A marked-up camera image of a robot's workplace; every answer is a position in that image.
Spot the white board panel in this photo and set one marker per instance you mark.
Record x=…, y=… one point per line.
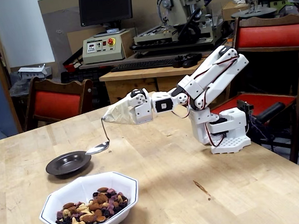
x=20, y=31

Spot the low wooden chair red back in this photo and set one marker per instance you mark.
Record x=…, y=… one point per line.
x=57, y=103

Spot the small dark metal dish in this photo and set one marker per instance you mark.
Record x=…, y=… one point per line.
x=66, y=164

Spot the black circuit board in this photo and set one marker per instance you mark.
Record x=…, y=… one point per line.
x=244, y=106

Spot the black red tool case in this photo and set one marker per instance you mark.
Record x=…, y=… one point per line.
x=73, y=64

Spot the white paper model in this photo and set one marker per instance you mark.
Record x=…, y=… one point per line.
x=32, y=71

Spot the black round platform device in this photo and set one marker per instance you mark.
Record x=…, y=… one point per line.
x=253, y=13

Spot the grey plastic wrap bundle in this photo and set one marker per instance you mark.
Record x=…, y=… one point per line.
x=18, y=88

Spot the white moving gripper finger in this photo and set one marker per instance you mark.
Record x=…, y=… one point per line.
x=138, y=100

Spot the black keyboard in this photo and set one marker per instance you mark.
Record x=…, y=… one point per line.
x=141, y=65

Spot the black plastic crate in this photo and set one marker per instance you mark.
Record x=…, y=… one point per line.
x=78, y=75

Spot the small brown cardboard sheet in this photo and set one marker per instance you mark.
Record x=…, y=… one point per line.
x=76, y=40

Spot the tall wooden chair red cushions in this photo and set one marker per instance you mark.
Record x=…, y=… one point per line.
x=269, y=36

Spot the black computer monitor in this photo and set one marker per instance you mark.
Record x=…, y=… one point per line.
x=105, y=8

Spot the beige masking tape wrap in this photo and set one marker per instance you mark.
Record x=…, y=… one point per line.
x=119, y=111

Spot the bent metal spoon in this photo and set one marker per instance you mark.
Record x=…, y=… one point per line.
x=98, y=148

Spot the large cardboard panel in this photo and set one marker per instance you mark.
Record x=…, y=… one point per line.
x=58, y=33

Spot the wooden workbench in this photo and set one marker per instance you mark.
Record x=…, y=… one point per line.
x=127, y=89

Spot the brown cardboard box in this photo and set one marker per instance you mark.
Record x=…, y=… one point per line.
x=230, y=10

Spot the white octagonal bowl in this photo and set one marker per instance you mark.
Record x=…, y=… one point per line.
x=92, y=181

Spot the beige milling machine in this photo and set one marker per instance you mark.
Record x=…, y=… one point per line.
x=178, y=3

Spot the beige control box red button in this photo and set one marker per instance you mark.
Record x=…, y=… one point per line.
x=102, y=51

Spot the black computer mouse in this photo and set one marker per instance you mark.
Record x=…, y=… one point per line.
x=190, y=63

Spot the green box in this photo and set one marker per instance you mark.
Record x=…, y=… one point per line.
x=282, y=2

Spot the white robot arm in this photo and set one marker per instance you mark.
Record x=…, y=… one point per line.
x=220, y=74

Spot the nut and fruit mix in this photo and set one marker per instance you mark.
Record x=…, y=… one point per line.
x=94, y=209

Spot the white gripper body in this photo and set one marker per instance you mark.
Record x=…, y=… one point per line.
x=140, y=112

